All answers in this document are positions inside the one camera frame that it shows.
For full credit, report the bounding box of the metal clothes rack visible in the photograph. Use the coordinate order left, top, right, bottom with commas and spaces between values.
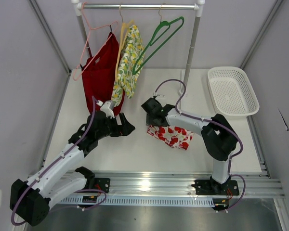
85, 0, 205, 85

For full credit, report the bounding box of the aluminium rail base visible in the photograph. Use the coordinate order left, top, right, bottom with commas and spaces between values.
23, 169, 286, 199

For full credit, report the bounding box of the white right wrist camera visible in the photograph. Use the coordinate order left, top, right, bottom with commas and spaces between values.
153, 94, 166, 101

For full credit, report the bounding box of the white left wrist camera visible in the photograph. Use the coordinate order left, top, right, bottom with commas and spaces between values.
100, 100, 115, 118

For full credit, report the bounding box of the red poppy print skirt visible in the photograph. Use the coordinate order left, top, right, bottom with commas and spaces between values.
147, 125, 194, 151

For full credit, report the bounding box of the pink hanger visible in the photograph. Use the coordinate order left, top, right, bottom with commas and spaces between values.
72, 0, 118, 81

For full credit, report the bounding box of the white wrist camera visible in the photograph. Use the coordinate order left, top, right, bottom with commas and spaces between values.
153, 94, 166, 101
100, 100, 115, 118

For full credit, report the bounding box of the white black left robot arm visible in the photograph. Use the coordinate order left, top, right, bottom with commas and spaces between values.
10, 111, 135, 226

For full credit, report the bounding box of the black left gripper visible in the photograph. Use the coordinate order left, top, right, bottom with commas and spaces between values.
96, 113, 134, 140

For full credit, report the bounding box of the green hanger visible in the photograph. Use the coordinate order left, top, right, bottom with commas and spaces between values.
131, 4, 185, 76

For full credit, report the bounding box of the red dress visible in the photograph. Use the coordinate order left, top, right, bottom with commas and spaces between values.
81, 32, 119, 113

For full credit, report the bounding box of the lemon print garment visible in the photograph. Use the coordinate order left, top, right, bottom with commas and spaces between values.
111, 23, 145, 106

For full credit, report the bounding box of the yellow hanger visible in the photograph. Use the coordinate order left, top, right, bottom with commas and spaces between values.
115, 4, 134, 81

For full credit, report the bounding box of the white plastic basket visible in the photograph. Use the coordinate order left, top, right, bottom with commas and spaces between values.
207, 66, 260, 119

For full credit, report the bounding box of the slotted cable duct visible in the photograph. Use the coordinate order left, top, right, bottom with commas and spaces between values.
59, 195, 214, 207

